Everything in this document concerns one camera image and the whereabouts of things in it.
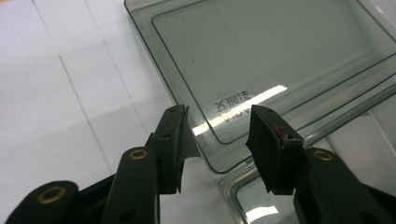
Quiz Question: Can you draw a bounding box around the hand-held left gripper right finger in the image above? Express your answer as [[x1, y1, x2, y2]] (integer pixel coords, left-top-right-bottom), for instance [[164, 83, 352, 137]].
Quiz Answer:
[[245, 104, 305, 197]]

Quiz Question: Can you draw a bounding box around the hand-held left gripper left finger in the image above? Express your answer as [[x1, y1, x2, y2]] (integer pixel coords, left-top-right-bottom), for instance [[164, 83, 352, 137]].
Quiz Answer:
[[145, 104, 202, 195]]

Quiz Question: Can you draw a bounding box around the grey translucent compartment box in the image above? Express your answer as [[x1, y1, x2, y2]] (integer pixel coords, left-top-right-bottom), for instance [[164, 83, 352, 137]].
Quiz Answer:
[[123, 0, 396, 224]]

